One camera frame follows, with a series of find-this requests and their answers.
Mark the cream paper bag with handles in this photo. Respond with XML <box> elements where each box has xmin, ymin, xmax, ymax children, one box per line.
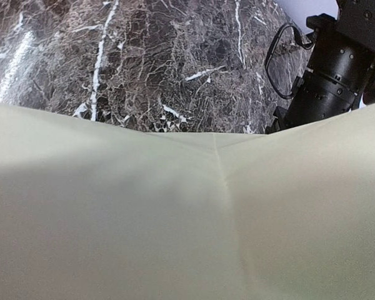
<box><xmin>0</xmin><ymin>104</ymin><xmax>375</xmax><ymax>299</ymax></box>

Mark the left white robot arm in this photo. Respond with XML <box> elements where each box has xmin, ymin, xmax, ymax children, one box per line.
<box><xmin>264</xmin><ymin>1</ymin><xmax>375</xmax><ymax>134</ymax></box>

